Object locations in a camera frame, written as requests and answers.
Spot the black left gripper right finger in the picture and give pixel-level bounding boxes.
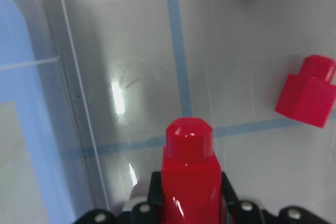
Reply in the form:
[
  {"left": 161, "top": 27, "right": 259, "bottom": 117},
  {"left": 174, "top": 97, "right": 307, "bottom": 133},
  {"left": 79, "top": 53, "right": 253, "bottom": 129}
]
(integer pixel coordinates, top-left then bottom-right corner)
[{"left": 222, "top": 172, "right": 263, "bottom": 223}]

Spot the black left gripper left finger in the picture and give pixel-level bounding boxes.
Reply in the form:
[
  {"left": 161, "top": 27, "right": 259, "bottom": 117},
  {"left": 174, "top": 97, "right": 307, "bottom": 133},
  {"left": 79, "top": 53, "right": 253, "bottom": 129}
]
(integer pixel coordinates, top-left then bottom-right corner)
[{"left": 131, "top": 172, "right": 163, "bottom": 224}]

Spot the red block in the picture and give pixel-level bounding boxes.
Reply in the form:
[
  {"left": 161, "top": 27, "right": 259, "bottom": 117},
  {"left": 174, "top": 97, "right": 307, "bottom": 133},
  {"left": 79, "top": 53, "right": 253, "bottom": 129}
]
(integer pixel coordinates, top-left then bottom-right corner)
[
  {"left": 161, "top": 117, "right": 222, "bottom": 223},
  {"left": 275, "top": 55, "right": 335, "bottom": 128}
]

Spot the clear plastic storage box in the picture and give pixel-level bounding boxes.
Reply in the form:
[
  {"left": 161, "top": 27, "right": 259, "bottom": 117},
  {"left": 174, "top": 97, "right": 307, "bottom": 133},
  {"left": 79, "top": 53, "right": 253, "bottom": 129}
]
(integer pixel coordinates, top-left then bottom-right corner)
[{"left": 0, "top": 0, "right": 336, "bottom": 224}]

